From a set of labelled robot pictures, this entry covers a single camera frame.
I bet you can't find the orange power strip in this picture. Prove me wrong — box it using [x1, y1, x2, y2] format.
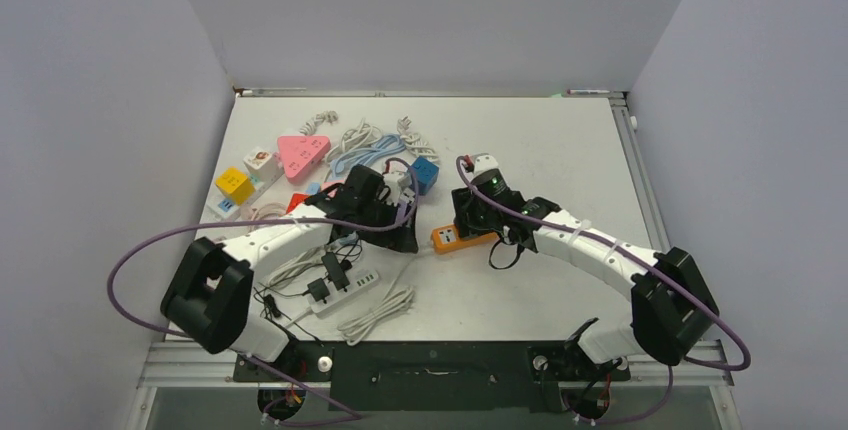
[430, 225, 497, 255]

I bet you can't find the yellow cube socket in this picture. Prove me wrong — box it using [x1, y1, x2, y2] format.
[214, 167, 256, 205]

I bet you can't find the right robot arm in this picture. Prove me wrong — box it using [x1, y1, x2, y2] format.
[451, 155, 719, 378]

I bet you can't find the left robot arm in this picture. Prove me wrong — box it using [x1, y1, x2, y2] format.
[160, 165, 419, 380]

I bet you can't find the white power strip cord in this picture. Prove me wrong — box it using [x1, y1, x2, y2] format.
[336, 244, 439, 347]

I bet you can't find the white coiled cable with plug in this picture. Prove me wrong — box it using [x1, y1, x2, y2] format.
[395, 116, 442, 163]

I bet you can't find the light blue cable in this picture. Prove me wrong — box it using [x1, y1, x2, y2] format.
[329, 133, 407, 180]

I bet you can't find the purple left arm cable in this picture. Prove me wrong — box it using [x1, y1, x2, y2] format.
[107, 156, 422, 427]

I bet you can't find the black power adapter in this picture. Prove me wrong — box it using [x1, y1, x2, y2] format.
[321, 252, 352, 291]

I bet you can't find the white plug adapter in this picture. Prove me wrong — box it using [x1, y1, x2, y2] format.
[383, 171, 416, 207]

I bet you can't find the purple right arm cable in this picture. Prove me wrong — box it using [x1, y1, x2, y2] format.
[455, 155, 753, 427]

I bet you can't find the black plug adapter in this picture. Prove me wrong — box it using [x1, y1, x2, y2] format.
[307, 278, 330, 304]

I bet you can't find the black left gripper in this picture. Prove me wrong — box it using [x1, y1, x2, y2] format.
[356, 196, 416, 253]

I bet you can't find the pink cube socket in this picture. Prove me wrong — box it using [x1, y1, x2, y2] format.
[321, 180, 344, 191]

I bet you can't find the red cube socket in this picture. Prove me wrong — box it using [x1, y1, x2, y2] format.
[286, 192, 310, 214]

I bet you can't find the white USB power strip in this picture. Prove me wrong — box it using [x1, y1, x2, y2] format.
[306, 269, 381, 318]

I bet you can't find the white flat power strip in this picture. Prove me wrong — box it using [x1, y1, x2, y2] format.
[205, 177, 275, 221]

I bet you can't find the blue cube socket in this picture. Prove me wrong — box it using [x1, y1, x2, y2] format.
[411, 156, 440, 196]

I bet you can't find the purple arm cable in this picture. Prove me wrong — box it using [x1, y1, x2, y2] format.
[107, 156, 422, 427]
[455, 155, 753, 427]

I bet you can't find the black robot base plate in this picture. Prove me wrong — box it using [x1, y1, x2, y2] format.
[273, 341, 631, 413]

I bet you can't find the black barrel connector cable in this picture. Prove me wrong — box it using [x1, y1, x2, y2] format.
[251, 241, 362, 342]

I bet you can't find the white picture cube socket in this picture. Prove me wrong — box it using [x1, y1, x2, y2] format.
[243, 147, 283, 183]

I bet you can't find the pink triangular power strip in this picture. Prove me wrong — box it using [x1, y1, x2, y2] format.
[277, 135, 331, 184]

